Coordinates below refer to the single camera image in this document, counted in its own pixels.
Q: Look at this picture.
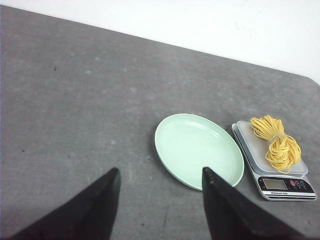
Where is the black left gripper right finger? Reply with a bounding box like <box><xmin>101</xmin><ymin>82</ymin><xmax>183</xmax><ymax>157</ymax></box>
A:
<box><xmin>202</xmin><ymin>167</ymin><xmax>307</xmax><ymax>240</ymax></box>

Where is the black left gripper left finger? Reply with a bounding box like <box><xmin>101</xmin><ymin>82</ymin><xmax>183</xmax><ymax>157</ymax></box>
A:
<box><xmin>10</xmin><ymin>167</ymin><xmax>121</xmax><ymax>240</ymax></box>

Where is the yellow vermicelli noodle bundle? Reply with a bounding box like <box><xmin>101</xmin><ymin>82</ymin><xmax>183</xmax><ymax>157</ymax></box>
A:
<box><xmin>250</xmin><ymin>115</ymin><xmax>302</xmax><ymax>174</ymax></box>

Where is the silver digital kitchen scale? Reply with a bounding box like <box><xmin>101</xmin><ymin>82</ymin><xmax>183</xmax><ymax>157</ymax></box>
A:
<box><xmin>231</xmin><ymin>120</ymin><xmax>317</xmax><ymax>202</ymax></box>

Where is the light green oval plate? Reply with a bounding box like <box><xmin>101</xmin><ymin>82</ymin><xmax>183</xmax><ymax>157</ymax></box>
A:
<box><xmin>154</xmin><ymin>113</ymin><xmax>245</xmax><ymax>191</ymax></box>

